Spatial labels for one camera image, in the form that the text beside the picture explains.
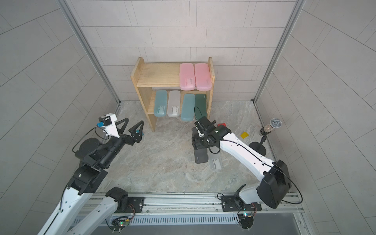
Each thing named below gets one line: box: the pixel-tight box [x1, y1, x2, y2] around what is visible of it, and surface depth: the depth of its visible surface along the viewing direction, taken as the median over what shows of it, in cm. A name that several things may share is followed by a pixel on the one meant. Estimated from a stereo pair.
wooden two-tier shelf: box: [130, 56, 215, 133], surface depth 75 cm
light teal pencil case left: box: [153, 90, 167, 118], surface depth 88 cm
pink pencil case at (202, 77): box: [194, 63, 212, 92], surface depth 72 cm
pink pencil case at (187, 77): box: [179, 62, 196, 92], surface depth 71 cm
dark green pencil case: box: [194, 94, 208, 120], surface depth 88 cm
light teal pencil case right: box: [180, 93, 196, 122], surface depth 87 cm
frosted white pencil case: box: [166, 90, 181, 118], surface depth 87 cm
